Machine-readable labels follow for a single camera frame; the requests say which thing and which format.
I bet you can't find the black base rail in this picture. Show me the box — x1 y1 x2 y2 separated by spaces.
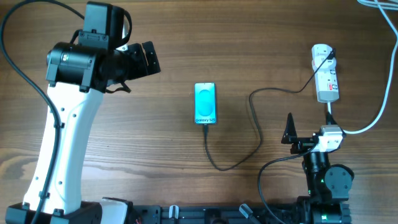
102 203 352 224

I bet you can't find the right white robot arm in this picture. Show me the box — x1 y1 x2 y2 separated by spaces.
286 112 354 224

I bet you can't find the blue Galaxy smartphone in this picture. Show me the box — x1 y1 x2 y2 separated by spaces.
194 82 217 124

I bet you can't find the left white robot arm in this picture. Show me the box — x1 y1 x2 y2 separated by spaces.
6 2 160 223

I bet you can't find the black USB-C charging cable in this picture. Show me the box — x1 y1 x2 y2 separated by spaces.
203 48 337 172

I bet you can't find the white USB charger plug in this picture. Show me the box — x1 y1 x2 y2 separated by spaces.
312 55 336 72

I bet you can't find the white power strip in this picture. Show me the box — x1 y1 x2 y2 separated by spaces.
312 44 340 103

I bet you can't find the white power strip cord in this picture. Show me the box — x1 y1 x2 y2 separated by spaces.
326 0 398 135

